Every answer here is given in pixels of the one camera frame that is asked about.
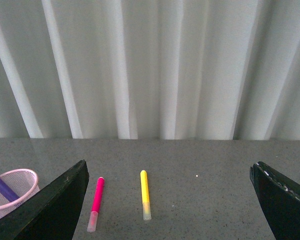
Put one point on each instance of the yellow highlighter pen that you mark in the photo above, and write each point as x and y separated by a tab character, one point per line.
145	196

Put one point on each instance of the pink mesh cup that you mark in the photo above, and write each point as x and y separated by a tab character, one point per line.
24	183

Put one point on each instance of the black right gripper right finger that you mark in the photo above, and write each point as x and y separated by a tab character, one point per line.
279	199

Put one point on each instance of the purple pen white cap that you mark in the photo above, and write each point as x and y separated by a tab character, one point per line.
7	192

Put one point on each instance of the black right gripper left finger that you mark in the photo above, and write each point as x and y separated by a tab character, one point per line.
53	212

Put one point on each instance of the white curtain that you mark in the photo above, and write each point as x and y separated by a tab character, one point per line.
150	69

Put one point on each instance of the pink highlighter pen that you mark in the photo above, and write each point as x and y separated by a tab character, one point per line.
93	218

